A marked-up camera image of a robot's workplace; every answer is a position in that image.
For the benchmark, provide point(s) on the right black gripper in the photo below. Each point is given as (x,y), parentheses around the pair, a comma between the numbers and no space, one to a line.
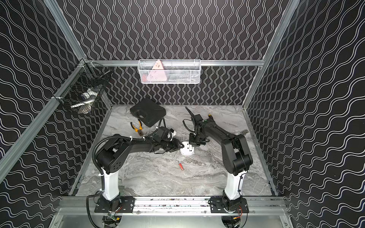
(193,143)

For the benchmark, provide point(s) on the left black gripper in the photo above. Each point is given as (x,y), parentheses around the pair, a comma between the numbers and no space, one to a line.
(174,143)

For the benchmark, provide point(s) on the white square alarm clock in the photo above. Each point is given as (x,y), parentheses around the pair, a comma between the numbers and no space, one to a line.
(187,149)

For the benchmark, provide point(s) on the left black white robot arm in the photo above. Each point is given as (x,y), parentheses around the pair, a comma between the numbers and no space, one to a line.
(110,154)

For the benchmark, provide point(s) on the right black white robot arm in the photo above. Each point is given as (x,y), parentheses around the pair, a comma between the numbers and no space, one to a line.
(236,155)

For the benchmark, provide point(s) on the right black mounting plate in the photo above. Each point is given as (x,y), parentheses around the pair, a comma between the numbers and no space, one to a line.
(225,205)

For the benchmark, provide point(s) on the black mounting plate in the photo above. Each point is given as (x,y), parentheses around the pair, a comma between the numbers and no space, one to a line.
(225,205)
(116,205)

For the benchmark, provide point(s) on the pink triangular card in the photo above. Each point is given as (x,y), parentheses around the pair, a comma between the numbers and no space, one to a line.
(157,73)

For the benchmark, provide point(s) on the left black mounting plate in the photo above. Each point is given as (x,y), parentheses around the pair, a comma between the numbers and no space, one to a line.
(116,205)

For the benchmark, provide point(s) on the white items in black basket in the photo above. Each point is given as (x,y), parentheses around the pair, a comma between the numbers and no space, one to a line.
(81,102)

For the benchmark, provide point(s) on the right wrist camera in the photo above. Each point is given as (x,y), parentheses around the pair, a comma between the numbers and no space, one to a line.
(198,120)

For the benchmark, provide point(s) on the yellow handled pliers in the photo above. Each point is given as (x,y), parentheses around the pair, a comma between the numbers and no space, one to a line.
(138,129)

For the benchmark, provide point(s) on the white wire wall basket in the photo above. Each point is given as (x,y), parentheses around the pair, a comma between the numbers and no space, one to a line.
(178,71)

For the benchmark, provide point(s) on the black wire wall basket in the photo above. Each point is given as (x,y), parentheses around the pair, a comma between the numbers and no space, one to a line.
(92,75)

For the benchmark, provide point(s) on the aluminium front rail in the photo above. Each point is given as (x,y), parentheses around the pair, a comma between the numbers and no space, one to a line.
(192,206)

